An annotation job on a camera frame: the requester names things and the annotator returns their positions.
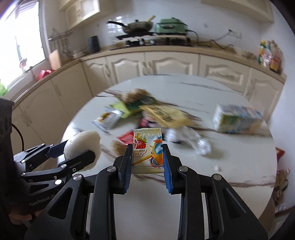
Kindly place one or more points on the drink carton box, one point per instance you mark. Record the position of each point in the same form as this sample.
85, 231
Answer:
230, 118

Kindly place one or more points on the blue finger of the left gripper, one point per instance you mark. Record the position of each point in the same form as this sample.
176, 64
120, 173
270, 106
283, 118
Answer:
56, 150
79, 162

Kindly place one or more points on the white rice cake piece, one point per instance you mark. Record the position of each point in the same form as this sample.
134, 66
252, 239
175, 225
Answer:
81, 142

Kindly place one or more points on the yellow snack bag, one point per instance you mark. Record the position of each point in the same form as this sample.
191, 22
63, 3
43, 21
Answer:
167, 117

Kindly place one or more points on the wall power socket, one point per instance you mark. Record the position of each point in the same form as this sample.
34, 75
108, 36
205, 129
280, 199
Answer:
235, 34

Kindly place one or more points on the cream lower cabinets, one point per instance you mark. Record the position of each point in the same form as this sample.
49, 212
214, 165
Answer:
42, 112

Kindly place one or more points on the ginger root on bags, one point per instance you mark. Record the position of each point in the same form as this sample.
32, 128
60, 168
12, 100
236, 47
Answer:
133, 96

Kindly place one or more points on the condiment bottles group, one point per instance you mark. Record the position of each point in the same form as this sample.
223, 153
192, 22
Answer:
270, 56

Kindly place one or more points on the black red wrapper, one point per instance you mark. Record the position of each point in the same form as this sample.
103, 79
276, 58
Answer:
146, 123

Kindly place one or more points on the person right hand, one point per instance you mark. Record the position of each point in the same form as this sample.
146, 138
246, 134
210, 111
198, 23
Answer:
26, 215

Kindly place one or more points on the clear plastic wrap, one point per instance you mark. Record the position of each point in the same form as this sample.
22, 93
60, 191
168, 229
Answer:
190, 137

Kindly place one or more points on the black wok with lid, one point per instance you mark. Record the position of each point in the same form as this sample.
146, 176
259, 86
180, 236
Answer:
136, 26

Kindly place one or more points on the black gas stove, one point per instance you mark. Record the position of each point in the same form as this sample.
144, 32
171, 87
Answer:
150, 39

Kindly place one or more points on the ginger root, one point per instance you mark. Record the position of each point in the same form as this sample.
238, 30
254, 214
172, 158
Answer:
118, 147
133, 96

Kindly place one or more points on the dark electric kettle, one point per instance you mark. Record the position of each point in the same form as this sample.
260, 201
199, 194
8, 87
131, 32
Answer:
93, 44

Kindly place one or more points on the kitchen window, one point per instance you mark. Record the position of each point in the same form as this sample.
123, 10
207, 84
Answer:
21, 45

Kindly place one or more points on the green electric cooker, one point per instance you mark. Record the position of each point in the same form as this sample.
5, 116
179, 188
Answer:
170, 26

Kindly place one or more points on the round white marble table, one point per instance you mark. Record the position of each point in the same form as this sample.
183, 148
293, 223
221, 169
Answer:
247, 162

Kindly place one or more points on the strawberry fruit jelly packet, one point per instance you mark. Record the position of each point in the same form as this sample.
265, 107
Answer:
147, 151

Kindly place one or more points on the lime green packet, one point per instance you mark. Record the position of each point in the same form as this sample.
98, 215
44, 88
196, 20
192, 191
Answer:
126, 109

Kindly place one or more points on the red sachet wrapper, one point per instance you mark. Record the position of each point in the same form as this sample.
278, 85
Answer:
126, 138

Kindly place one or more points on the red snack bag on floor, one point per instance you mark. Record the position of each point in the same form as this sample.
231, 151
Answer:
280, 153

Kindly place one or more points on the green snack bag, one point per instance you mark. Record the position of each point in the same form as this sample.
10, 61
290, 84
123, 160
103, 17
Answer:
145, 100

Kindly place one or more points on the hanging utensil rack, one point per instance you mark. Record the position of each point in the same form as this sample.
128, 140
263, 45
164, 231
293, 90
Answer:
61, 42

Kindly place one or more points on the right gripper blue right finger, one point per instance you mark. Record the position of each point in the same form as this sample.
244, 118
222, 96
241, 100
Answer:
171, 175

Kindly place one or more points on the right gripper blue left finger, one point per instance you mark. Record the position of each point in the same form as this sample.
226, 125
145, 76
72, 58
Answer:
125, 169

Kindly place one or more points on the white yellow tea sachet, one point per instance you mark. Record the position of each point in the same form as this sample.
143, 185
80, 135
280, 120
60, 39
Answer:
108, 119

